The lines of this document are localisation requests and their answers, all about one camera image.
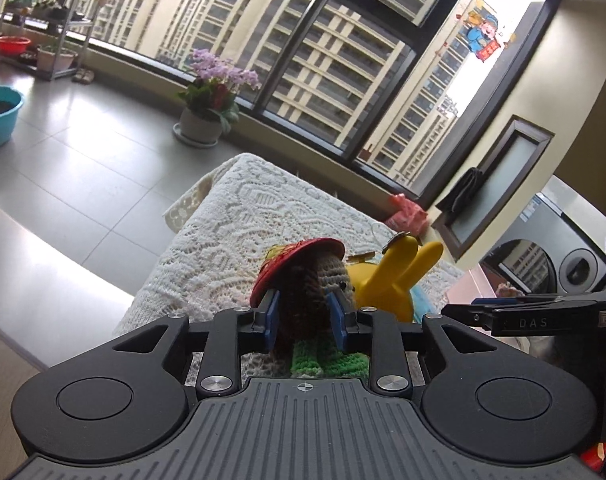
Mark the crochet doll with red hat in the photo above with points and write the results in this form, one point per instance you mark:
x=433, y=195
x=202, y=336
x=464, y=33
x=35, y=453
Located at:
x=308, y=280

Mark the red basin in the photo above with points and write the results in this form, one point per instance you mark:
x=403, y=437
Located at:
x=13, y=46

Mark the large black framed window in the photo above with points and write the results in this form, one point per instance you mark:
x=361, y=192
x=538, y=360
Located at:
x=303, y=55

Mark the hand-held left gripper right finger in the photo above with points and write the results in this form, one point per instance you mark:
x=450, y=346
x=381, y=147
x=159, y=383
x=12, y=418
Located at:
x=335, y=320

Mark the light blue cloth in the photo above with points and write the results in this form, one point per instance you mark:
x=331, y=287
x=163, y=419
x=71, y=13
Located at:
x=423, y=306

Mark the dark hanging cloth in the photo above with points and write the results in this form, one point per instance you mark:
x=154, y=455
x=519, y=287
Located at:
x=465, y=190

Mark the white lace tablecloth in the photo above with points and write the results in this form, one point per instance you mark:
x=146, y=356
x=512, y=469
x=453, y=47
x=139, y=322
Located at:
x=243, y=220

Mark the potted pink flower plant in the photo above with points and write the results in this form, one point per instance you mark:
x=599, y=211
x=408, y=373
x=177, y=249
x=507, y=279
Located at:
x=218, y=75

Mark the beige slipper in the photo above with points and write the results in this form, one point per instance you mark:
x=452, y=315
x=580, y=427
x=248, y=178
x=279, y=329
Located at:
x=89, y=77
x=78, y=76

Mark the pink cardboard box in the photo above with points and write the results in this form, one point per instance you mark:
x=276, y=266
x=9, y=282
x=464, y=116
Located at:
x=470, y=285

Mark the silver washing machine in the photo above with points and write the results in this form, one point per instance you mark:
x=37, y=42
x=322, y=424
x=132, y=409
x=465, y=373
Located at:
x=558, y=230

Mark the pink bag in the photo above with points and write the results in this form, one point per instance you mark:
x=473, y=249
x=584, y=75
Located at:
x=408, y=215

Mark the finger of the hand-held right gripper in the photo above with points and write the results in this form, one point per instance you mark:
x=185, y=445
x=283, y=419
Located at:
x=548, y=322
x=533, y=302

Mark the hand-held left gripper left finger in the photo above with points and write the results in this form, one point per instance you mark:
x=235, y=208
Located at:
x=272, y=320

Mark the colourful figure window sticker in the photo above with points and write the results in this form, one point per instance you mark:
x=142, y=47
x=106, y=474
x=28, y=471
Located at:
x=483, y=35

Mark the yellow plush toy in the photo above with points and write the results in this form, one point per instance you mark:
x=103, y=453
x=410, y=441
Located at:
x=378, y=285

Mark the small dark framed window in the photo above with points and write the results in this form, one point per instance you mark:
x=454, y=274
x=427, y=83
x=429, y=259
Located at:
x=503, y=190

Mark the white planter pot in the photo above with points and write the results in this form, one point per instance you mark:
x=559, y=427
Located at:
x=53, y=61

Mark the metal shelf rack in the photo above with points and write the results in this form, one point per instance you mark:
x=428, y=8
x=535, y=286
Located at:
x=63, y=35

